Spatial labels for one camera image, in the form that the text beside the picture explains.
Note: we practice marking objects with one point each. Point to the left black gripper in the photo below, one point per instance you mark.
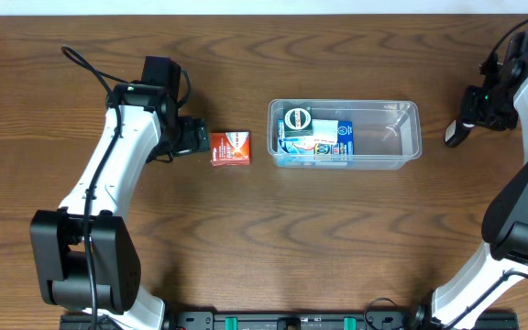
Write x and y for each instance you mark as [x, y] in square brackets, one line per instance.
[195, 137]

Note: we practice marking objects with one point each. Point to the clear plastic container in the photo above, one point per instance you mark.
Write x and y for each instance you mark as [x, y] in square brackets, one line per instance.
[387, 134]

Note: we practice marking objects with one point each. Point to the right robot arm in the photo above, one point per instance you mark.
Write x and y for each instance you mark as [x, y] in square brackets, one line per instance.
[501, 259]

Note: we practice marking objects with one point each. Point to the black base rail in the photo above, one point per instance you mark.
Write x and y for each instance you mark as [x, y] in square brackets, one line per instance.
[390, 320]

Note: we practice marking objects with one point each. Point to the blue Cool Fever box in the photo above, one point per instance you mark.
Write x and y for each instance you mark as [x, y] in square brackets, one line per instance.
[306, 146]

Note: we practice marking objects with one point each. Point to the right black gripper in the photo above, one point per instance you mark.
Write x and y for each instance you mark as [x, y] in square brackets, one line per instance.
[475, 108]

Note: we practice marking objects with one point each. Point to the dark green round-logo box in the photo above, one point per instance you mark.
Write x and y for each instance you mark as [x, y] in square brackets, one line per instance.
[298, 122]

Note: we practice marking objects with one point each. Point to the red small box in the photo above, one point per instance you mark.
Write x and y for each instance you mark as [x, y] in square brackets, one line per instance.
[230, 148]

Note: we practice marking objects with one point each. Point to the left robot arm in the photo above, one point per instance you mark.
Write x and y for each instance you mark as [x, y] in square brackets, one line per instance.
[85, 258]

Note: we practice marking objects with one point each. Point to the white green Panadol box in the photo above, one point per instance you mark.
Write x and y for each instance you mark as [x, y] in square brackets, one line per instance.
[325, 131]

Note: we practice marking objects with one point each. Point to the dark bottle white cap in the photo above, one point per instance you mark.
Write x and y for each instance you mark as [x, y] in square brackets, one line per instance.
[456, 133]

